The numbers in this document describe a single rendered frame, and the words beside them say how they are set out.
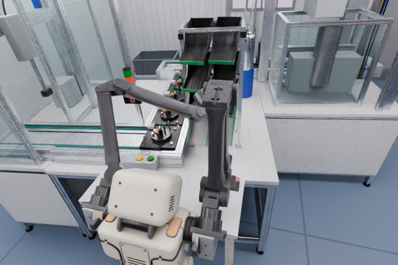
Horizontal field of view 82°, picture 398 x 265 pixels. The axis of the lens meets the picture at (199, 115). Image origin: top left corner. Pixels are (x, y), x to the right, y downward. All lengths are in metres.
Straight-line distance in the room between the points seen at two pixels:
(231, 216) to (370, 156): 1.64
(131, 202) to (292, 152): 1.78
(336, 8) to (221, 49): 0.99
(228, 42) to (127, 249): 1.04
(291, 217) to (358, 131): 0.94
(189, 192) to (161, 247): 0.62
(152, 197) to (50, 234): 1.98
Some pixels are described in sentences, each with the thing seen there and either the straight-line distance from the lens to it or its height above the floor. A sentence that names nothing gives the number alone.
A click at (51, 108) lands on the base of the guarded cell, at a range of 2.64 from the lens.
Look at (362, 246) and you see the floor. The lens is 2.45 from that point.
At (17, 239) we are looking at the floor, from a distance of 2.82.
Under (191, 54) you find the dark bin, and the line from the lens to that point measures 1.27.
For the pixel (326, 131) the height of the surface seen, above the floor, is 0.68.
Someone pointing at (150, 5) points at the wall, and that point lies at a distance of 5.05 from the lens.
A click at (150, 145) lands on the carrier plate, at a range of 1.54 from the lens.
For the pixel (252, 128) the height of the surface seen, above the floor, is 0.86.
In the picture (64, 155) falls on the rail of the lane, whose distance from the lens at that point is 1.79.
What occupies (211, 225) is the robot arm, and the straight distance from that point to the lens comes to 0.83.
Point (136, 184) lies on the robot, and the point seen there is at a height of 1.38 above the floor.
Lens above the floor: 1.94
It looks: 34 degrees down
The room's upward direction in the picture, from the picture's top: 4 degrees counter-clockwise
